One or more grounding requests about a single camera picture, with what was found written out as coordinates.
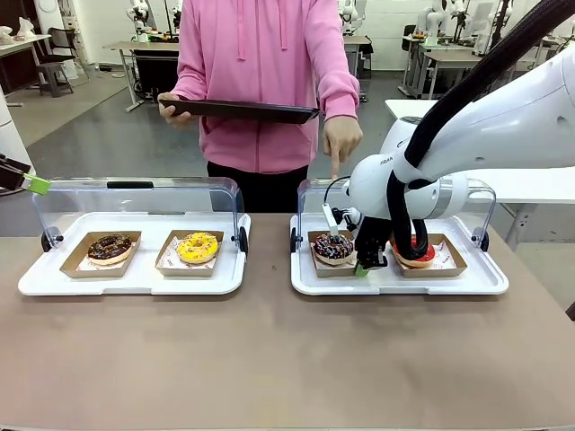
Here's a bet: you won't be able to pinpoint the thin black camera cable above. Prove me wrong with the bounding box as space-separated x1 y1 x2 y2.
323 176 354 208

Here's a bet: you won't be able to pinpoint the person's left hand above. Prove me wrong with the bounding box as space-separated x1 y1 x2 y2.
323 113 365 180

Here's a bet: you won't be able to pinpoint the red glazed donut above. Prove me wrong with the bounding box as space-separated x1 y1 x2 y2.
389 236 437 269

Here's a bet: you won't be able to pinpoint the thick black cable hose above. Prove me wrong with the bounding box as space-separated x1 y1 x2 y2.
385 0 559 270

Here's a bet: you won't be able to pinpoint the white printed paper liner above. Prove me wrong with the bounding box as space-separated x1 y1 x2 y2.
75 237 141 273
394 240 456 271
162 233 222 273

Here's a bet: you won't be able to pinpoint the person's right hand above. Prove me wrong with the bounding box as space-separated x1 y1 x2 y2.
157 91 195 128

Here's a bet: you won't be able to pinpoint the black serving tray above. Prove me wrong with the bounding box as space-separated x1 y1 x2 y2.
158 98 322 126

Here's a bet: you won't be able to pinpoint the red donut in box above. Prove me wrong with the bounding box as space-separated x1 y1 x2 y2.
390 233 469 280

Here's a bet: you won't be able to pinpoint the person's right forearm pink sleeve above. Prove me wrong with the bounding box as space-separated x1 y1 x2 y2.
172 53 213 103

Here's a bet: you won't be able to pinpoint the black trousers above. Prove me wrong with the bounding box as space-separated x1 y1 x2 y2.
206 160 312 215

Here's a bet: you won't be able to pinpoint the clear display cover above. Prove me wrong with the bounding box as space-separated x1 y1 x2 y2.
296 177 498 244
30 176 246 259

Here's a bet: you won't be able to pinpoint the yellow donut in box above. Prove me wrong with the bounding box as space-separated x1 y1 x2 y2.
155 229 226 278

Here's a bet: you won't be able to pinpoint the dark donut coloured sprinkles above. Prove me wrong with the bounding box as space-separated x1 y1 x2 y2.
312 231 356 268

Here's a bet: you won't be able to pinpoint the wooden background desk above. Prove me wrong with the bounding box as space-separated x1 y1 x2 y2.
0 33 53 96

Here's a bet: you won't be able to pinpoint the grey background work table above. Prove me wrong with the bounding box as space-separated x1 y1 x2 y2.
399 35 498 101

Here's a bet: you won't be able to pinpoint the pink hoodie torso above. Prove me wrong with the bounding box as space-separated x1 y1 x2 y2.
172 0 361 175

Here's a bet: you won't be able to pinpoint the black office chair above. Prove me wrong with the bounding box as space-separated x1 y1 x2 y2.
34 26 92 99

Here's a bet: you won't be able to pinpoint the white side table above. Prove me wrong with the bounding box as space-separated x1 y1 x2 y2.
385 98 575 253

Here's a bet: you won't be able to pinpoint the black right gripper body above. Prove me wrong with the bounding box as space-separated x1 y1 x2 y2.
355 216 393 253

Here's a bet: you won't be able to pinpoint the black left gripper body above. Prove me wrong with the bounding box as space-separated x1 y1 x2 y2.
0 166 22 193

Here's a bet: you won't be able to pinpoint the sprinkled chocolate donut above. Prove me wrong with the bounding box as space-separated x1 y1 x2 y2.
307 229 361 278

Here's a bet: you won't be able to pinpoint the yellow glazed donut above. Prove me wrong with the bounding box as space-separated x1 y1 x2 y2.
176 231 221 265

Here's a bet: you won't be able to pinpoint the chocolate donut with nuts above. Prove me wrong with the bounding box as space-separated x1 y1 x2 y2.
86 233 135 267

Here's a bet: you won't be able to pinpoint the white display tray base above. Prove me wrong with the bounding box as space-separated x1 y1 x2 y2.
289 213 510 297
17 211 252 297

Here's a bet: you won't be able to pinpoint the person's left forearm pink sleeve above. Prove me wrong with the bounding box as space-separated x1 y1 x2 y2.
314 53 361 123

